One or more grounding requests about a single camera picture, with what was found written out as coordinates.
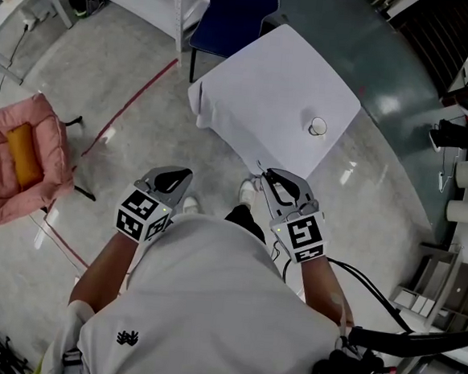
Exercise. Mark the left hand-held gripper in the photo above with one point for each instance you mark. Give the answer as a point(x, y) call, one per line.
point(139, 211)

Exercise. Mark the pink cushioned chair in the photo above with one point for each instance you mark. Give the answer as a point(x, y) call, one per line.
point(0, 188)

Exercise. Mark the person's left forearm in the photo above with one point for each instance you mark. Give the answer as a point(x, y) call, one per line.
point(102, 268)

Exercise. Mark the black flat panel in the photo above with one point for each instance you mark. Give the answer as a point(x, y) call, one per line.
point(407, 342)

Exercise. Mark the person's white right shoe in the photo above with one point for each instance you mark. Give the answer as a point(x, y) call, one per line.
point(249, 191)

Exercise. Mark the person's white shoe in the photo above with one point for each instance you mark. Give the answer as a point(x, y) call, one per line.
point(249, 191)
point(190, 205)

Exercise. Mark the grey shelf cabinet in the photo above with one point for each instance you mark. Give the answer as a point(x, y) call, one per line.
point(440, 287)

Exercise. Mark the person's right forearm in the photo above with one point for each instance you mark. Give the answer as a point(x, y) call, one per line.
point(323, 286)

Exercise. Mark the white desk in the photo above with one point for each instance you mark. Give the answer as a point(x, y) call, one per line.
point(14, 7)

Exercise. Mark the table with white cloth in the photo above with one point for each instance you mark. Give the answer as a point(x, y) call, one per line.
point(273, 92)

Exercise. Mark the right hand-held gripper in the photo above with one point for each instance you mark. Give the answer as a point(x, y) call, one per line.
point(302, 236)

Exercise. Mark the person's white left shoe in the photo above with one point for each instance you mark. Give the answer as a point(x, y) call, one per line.
point(190, 205)

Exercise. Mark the dark wooden staircase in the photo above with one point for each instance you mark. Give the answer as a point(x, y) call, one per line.
point(439, 37)

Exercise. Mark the person's white shirt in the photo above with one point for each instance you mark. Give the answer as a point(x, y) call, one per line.
point(208, 309)

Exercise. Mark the white power strip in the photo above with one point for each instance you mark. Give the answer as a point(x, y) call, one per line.
point(442, 182)

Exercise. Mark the orange pillow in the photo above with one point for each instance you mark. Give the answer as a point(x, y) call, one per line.
point(25, 153)

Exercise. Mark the blue chair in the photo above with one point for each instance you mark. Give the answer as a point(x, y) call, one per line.
point(231, 16)

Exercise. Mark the black panel mount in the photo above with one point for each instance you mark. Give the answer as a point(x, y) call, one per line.
point(348, 370)

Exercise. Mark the white cup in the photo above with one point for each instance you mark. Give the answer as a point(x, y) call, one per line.
point(318, 126)

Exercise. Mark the white wall socket strip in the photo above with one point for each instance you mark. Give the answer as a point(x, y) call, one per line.
point(30, 21)

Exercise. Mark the person's black trousers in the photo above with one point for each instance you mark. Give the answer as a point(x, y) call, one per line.
point(247, 221)

